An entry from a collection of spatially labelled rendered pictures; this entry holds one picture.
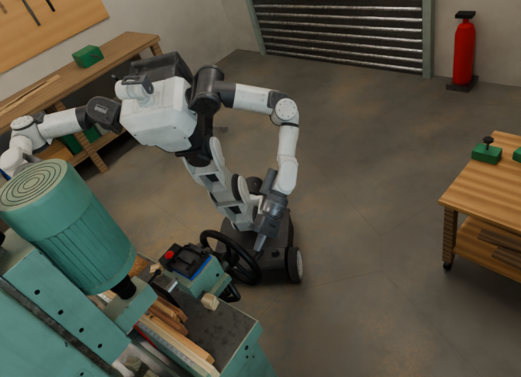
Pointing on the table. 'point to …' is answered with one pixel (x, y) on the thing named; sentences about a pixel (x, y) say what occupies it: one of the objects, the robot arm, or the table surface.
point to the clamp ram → (167, 291)
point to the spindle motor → (67, 225)
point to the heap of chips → (138, 267)
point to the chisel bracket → (130, 316)
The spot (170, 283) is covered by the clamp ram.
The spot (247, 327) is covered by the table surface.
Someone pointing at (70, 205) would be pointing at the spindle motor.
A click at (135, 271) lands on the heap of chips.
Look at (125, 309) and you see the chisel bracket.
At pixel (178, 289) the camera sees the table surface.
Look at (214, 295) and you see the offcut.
